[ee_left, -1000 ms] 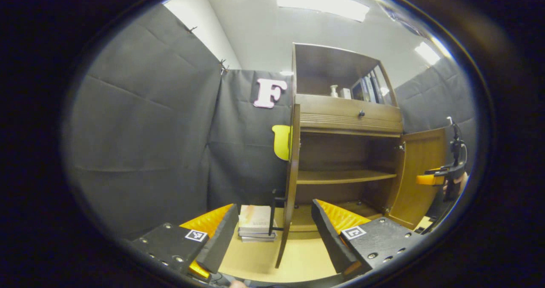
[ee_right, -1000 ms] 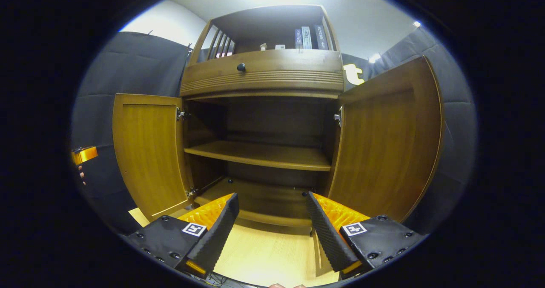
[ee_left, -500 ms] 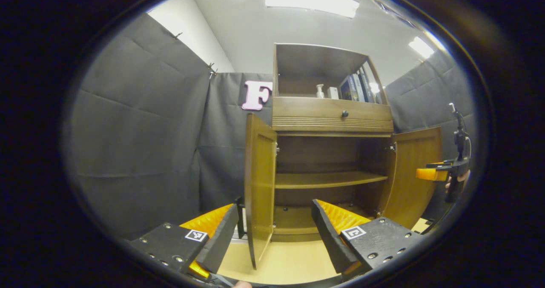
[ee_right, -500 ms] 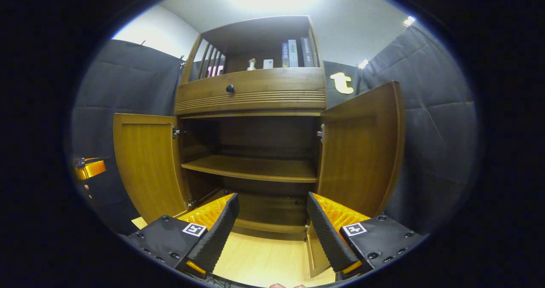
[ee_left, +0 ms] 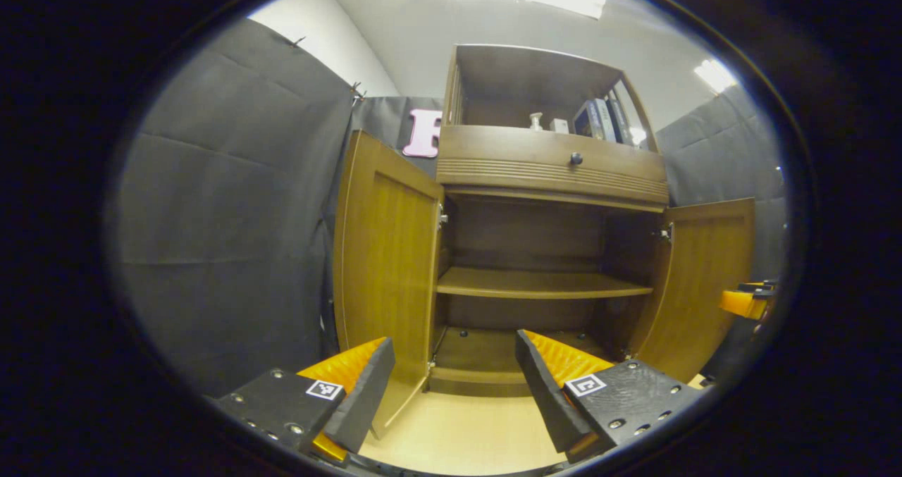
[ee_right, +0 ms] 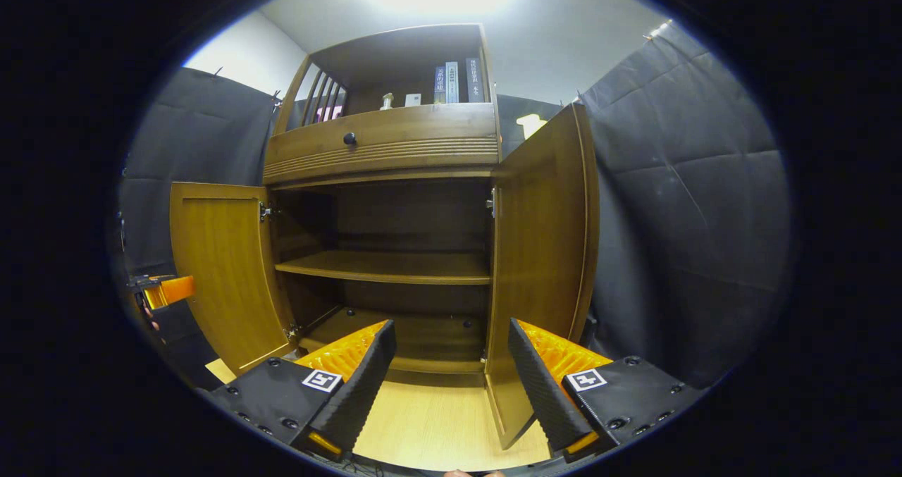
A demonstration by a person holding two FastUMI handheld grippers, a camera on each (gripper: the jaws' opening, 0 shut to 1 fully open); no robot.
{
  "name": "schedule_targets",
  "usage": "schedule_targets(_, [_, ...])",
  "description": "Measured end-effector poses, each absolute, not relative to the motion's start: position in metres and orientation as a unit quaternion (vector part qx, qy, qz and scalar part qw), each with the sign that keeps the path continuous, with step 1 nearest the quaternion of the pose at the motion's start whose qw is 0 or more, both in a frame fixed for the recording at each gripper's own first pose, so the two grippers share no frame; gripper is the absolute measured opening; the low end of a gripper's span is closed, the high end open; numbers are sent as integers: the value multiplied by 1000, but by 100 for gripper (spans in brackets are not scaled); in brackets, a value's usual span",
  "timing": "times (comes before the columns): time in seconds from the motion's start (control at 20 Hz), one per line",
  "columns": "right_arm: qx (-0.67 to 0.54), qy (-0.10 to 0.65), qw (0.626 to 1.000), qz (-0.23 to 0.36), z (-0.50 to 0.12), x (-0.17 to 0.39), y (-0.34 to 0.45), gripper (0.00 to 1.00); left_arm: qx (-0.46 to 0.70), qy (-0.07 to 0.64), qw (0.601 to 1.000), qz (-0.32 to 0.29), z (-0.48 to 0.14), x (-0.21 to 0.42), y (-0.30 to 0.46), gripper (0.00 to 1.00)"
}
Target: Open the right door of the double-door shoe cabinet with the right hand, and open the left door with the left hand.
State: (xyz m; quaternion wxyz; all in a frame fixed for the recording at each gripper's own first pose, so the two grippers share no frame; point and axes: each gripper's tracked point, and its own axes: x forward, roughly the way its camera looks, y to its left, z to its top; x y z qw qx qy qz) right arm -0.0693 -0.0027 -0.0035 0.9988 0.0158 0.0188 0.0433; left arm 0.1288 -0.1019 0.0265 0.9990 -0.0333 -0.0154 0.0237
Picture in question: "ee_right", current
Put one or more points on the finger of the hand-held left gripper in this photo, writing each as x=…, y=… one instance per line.
x=173, y=292

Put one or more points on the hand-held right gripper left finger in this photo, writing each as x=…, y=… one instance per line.
x=363, y=392

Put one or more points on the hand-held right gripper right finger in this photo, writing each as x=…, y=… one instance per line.
x=544, y=391

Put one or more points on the wooden cabinet door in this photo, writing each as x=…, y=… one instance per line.
x=218, y=265
x=535, y=251

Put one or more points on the black backdrop cloth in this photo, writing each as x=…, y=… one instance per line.
x=690, y=216

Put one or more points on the wooden drawer with black knob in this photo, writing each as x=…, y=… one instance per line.
x=423, y=128

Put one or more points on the small white box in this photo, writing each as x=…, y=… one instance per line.
x=413, y=100

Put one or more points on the blue upright book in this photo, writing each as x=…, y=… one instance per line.
x=440, y=86

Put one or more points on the dark upright book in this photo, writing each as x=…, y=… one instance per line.
x=475, y=80

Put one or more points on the grey upright book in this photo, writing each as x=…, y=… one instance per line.
x=452, y=82

